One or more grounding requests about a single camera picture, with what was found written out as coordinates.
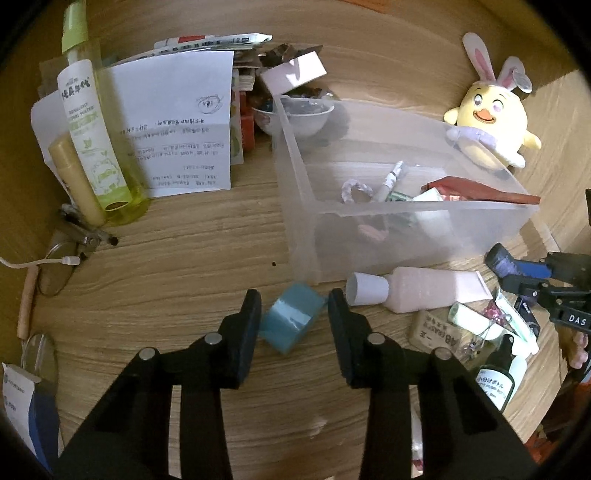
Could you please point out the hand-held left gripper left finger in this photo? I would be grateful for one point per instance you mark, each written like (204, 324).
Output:
(253, 332)

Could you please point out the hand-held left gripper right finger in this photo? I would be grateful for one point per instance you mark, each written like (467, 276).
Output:
(337, 332)

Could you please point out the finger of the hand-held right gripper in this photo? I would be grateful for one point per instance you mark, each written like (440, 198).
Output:
(521, 288)
(503, 263)

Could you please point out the blue tape roll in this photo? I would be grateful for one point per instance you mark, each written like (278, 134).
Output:
(291, 318)

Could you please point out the pale squeeze tube white cap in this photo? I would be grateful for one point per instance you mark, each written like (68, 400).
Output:
(425, 288)

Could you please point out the beige printed soap bar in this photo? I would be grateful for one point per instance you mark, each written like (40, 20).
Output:
(429, 330)

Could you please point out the dark green pump bottle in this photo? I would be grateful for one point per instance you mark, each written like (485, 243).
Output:
(496, 387)

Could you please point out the clear plastic storage bin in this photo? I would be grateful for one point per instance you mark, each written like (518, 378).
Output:
(300, 194)

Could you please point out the person's right hand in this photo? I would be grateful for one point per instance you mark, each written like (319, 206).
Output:
(579, 350)

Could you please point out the white green packet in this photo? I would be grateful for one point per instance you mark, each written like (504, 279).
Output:
(517, 330)

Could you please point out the small white tube green cap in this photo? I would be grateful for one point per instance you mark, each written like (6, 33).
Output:
(471, 318)

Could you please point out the dark red foil packet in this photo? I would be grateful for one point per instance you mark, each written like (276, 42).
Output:
(475, 190)

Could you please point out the pink small item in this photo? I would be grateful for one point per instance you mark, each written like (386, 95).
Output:
(371, 231)

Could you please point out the white pen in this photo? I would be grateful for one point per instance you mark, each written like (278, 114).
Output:
(388, 182)

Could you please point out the yellow chick plush bunny ears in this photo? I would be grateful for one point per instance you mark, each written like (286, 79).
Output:
(494, 120)

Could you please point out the metal clip tool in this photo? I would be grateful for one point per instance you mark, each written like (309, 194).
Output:
(85, 235)

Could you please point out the fruit print carton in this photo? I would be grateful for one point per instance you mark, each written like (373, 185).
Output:
(241, 129)

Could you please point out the white bowl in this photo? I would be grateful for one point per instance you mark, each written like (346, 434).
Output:
(295, 124)

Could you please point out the beige stick tube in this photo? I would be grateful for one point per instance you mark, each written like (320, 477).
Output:
(74, 175)

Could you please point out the cluster of small bottles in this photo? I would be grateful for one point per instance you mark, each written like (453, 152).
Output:
(304, 94)

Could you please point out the white and blue carton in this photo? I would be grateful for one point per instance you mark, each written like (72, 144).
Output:
(23, 406)

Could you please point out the white handwritten paper sheet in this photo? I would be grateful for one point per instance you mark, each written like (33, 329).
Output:
(175, 101)

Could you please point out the pink white small box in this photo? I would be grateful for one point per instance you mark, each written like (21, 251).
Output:
(291, 74)

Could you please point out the green spray bottle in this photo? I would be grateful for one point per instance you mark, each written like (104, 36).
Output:
(85, 129)

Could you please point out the brown crumpled packets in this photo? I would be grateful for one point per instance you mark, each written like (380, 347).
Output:
(281, 51)

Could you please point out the stack of papers and booklets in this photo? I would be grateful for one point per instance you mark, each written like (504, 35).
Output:
(207, 42)

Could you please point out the plain white paper sheet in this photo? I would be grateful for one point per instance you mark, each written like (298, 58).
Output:
(44, 124)

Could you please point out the thin frame eyeglasses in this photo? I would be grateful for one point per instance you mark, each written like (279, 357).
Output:
(57, 272)

